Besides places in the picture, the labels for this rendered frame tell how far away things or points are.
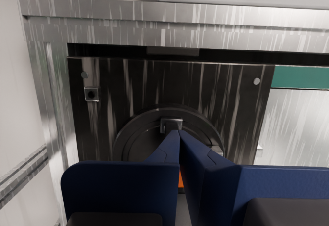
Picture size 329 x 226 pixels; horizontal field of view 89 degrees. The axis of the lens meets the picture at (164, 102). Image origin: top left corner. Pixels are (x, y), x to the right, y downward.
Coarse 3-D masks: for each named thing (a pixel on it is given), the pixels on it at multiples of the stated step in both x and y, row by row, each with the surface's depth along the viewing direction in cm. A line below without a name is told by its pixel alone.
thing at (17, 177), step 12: (36, 156) 25; (12, 168) 23; (24, 168) 23; (36, 168) 25; (0, 180) 20; (12, 180) 21; (24, 180) 22; (0, 192) 19; (12, 192) 20; (0, 204) 19
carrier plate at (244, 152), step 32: (96, 64) 19; (128, 64) 19; (160, 64) 19; (192, 64) 19; (224, 64) 19; (256, 64) 19; (128, 96) 20; (160, 96) 20; (192, 96) 20; (224, 96) 20; (256, 96) 20; (96, 128) 21; (224, 128) 21; (256, 128) 22; (96, 160) 22
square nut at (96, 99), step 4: (84, 88) 19; (88, 88) 19; (92, 88) 19; (96, 88) 19; (100, 88) 19; (88, 92) 19; (96, 92) 19; (100, 92) 19; (88, 96) 19; (92, 96) 20; (96, 96) 19; (100, 96) 19; (88, 100) 19; (92, 100) 19; (96, 100) 19
